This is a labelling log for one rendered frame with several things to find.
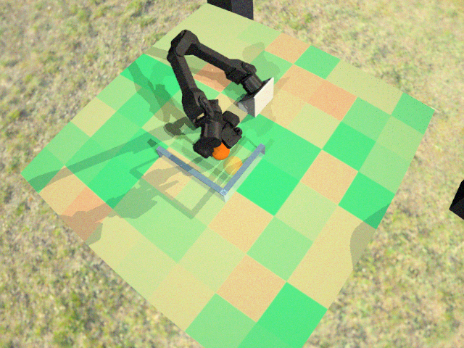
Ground translucent yellow ball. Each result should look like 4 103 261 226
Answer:
223 156 243 175

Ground low clear glass walls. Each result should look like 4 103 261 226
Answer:
158 147 265 203

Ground orange ball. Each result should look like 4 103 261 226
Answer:
212 143 230 160

